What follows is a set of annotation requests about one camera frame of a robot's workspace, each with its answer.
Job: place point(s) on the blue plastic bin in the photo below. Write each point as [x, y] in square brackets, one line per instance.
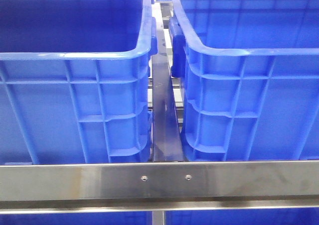
[250, 79]
[74, 81]

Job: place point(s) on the right blue plastic bin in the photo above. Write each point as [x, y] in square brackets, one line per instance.
[250, 79]

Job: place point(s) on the stainless steel rack frame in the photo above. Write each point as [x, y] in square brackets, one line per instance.
[168, 182]

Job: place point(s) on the left blue plastic bin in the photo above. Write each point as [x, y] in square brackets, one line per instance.
[74, 81]

